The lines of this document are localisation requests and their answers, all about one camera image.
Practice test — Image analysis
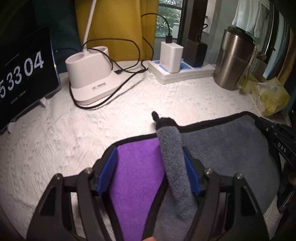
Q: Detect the purple and grey towel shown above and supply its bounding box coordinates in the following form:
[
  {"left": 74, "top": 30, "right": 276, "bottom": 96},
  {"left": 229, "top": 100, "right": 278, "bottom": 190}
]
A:
[{"left": 109, "top": 112, "right": 280, "bottom": 240}]

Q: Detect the operator finger at bottom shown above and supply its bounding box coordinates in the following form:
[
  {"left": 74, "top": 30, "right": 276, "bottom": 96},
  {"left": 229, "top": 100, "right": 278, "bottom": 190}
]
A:
[{"left": 143, "top": 237, "right": 157, "bottom": 241}]

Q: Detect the yellow plastic bag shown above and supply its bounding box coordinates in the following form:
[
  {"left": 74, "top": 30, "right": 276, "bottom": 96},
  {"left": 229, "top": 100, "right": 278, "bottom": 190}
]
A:
[{"left": 237, "top": 73, "right": 290, "bottom": 117}]

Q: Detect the yellow curtain right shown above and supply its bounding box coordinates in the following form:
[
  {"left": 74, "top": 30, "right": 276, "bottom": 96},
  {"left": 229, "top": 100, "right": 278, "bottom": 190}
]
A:
[{"left": 277, "top": 28, "right": 296, "bottom": 85}]

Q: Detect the yellow curtain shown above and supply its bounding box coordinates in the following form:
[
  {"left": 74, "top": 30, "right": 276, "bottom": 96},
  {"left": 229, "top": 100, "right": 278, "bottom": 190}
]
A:
[
  {"left": 277, "top": 28, "right": 296, "bottom": 85},
  {"left": 87, "top": 0, "right": 159, "bottom": 61}
]

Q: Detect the white textured tablecloth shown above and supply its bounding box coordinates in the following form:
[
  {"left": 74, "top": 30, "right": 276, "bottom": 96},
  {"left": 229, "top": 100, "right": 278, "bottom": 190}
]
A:
[{"left": 1, "top": 73, "right": 258, "bottom": 237}]

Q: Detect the white woven basket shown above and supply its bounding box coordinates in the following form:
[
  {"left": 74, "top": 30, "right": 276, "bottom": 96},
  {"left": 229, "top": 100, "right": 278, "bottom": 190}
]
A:
[{"left": 249, "top": 54, "right": 267, "bottom": 82}]

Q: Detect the stainless steel tumbler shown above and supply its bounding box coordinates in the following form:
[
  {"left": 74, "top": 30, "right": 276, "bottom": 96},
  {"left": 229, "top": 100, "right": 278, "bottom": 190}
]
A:
[{"left": 213, "top": 26, "right": 255, "bottom": 90}]

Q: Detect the white tablet stand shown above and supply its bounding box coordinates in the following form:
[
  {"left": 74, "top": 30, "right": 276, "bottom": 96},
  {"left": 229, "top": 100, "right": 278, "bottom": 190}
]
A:
[{"left": 7, "top": 97, "right": 48, "bottom": 133}]

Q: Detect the black power adapter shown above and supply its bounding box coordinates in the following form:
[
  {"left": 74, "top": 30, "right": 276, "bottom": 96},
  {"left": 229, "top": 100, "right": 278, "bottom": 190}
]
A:
[{"left": 183, "top": 39, "right": 208, "bottom": 67}]

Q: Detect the white shirt on hanger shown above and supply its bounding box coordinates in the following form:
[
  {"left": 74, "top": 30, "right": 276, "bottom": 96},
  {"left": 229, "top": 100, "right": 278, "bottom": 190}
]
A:
[{"left": 232, "top": 0, "right": 270, "bottom": 40}]

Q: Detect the white charger adapter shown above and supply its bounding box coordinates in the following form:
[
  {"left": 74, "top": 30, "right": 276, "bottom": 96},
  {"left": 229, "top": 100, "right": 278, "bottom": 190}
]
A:
[{"left": 159, "top": 42, "right": 184, "bottom": 73}]

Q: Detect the white desk lamp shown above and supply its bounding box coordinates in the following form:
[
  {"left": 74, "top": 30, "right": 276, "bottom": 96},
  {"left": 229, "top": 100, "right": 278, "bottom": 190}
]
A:
[{"left": 65, "top": 0, "right": 123, "bottom": 107}]

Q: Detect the white power strip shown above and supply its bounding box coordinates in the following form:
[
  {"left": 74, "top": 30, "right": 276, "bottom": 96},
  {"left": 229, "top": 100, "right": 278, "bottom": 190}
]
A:
[{"left": 148, "top": 60, "right": 215, "bottom": 84}]

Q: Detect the black tablet showing clock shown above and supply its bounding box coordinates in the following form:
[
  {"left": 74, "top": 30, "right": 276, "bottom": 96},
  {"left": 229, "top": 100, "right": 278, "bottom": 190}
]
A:
[{"left": 1, "top": 30, "right": 61, "bottom": 130}]

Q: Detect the dark green curtain left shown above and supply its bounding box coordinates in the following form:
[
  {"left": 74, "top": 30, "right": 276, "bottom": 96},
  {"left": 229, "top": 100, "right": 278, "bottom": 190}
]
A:
[{"left": 46, "top": 1, "right": 81, "bottom": 73}]

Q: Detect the yellow curtain left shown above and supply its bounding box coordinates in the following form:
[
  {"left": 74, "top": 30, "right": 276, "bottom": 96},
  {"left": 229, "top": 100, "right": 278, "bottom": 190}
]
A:
[{"left": 87, "top": 0, "right": 159, "bottom": 61}]

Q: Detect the black lamp cable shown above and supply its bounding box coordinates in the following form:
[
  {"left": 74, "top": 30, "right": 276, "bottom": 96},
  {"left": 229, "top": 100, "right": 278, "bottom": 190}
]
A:
[{"left": 54, "top": 12, "right": 174, "bottom": 110}]

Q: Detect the black window frame post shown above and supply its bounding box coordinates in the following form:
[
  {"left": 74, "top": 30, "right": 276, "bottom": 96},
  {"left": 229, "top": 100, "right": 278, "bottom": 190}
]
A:
[{"left": 177, "top": 0, "right": 208, "bottom": 47}]

